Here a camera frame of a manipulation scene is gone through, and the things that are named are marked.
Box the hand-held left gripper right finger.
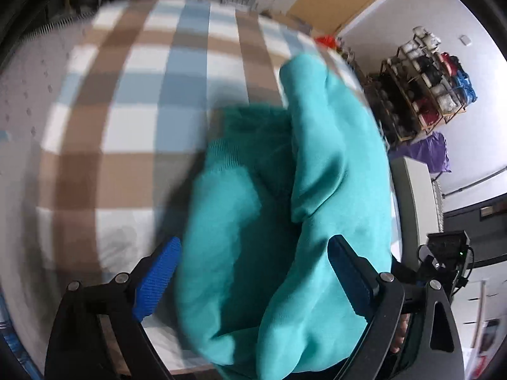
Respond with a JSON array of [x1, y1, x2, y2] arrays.
[[328, 234, 464, 380]]

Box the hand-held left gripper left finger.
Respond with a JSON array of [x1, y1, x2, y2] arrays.
[[44, 237, 183, 380]]

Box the teal zip jacket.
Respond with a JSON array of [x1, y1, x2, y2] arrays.
[[174, 53, 397, 380]]

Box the person's right hand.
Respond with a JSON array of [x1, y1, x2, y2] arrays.
[[390, 312, 410, 355]]

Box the pale grey side table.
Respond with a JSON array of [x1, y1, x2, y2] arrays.
[[389, 155, 442, 270]]

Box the purple plastic bag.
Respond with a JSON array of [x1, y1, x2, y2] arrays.
[[402, 131, 452, 175]]

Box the pile of loose shoes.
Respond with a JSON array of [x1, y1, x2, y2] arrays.
[[337, 40, 397, 151]]

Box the wooden shoe rack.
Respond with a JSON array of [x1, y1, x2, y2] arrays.
[[380, 28, 478, 143]]

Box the checkered blanket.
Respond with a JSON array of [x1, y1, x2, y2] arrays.
[[35, 0, 402, 375]]

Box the grey dotted rug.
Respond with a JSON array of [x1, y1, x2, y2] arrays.
[[0, 10, 104, 222]]

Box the wooden door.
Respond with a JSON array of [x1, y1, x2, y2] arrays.
[[287, 0, 420, 36]]

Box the grey wall conduit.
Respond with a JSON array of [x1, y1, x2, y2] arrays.
[[441, 168, 507, 199]]

